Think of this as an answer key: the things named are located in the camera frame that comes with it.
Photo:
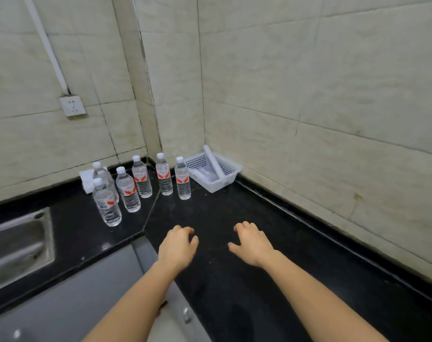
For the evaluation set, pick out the person's left forearm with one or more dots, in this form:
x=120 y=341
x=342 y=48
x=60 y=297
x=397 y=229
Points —
x=141 y=302

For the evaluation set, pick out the row of clear water bottles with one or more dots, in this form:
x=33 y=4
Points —
x=128 y=194

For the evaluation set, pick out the white tissue pack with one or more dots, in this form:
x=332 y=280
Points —
x=85 y=181

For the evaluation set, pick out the person's right forearm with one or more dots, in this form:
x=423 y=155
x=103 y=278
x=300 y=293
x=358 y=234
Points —
x=315 y=302

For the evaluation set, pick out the long white roll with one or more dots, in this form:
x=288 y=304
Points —
x=214 y=162

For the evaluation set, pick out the person's right thumb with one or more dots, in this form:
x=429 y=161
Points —
x=233 y=247

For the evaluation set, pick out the stainless steel sink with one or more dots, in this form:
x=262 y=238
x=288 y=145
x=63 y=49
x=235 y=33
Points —
x=18 y=245

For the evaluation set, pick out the white wall socket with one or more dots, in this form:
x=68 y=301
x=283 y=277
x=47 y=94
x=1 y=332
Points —
x=72 y=106

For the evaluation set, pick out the white plastic basket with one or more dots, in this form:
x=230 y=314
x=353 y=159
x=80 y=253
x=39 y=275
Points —
x=224 y=179

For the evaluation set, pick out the person's left hand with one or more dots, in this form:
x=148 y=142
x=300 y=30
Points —
x=175 y=249

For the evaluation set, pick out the person's left thumb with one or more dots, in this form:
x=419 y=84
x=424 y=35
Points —
x=194 y=242

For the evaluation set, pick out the narrow grey cabinet door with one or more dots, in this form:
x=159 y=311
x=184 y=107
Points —
x=182 y=316

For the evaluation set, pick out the person's right hand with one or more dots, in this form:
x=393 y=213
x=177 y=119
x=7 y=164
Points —
x=255 y=245

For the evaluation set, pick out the short white roll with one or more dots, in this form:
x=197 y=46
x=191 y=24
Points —
x=202 y=175

